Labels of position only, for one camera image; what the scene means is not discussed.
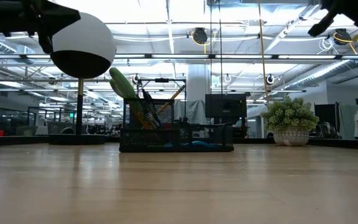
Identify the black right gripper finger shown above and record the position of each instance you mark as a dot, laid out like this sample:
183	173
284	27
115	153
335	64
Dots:
321	25

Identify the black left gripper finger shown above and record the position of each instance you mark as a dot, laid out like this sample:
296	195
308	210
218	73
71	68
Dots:
46	43
59	17

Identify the black ballpoint pen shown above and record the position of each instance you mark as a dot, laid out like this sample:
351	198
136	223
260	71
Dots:
149	105

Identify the blue curved plastic piece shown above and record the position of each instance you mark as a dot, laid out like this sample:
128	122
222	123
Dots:
202	144

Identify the black mesh desk organizer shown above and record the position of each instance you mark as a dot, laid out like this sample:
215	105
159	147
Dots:
176	137

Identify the white globe lamp black stand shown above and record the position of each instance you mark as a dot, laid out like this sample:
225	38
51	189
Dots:
79	46

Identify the green plant in white pot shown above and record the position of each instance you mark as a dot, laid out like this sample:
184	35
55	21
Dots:
291	118

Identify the black monitor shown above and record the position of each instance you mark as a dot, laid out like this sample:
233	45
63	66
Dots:
225	105

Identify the black aluminium table frame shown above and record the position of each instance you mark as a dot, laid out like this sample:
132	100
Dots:
337	142

